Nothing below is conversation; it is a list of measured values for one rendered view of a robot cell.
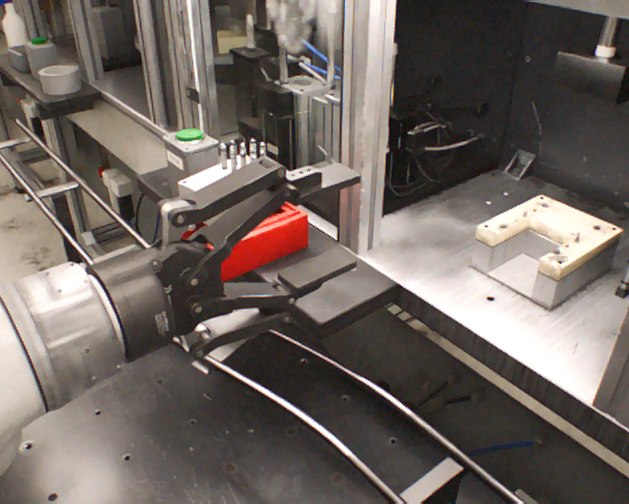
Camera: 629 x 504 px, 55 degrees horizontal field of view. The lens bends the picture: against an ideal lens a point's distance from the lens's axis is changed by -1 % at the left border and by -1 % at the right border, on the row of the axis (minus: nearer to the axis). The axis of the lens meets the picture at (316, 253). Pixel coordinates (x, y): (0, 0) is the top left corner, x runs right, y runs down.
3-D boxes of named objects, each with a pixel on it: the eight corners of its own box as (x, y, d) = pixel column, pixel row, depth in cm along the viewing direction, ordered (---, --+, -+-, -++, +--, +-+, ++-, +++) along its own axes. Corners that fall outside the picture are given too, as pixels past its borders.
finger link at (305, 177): (261, 194, 48) (259, 160, 46) (311, 177, 50) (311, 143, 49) (272, 201, 47) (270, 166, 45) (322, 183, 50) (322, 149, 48)
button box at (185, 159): (170, 199, 102) (160, 133, 96) (210, 186, 106) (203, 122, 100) (193, 217, 97) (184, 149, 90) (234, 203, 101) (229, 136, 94)
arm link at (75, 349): (22, 333, 34) (121, 294, 37) (-18, 263, 40) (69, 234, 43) (60, 440, 39) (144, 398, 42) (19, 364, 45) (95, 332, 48)
